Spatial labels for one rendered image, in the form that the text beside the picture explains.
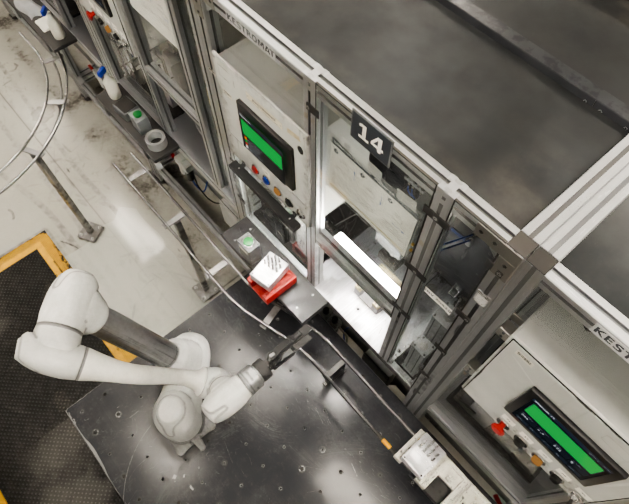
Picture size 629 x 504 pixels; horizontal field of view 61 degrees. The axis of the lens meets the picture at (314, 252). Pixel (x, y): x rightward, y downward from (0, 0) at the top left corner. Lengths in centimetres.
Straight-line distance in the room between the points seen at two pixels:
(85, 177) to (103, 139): 33
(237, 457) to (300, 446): 25
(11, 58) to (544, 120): 420
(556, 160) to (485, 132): 16
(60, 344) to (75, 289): 17
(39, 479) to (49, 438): 20
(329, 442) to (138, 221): 197
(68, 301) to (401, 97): 110
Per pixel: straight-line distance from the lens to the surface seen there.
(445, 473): 211
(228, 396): 181
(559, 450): 148
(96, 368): 172
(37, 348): 171
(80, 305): 174
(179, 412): 206
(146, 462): 234
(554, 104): 135
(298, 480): 224
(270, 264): 213
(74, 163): 400
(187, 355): 209
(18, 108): 450
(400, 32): 143
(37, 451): 325
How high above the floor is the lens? 292
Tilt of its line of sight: 62 degrees down
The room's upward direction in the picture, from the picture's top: straight up
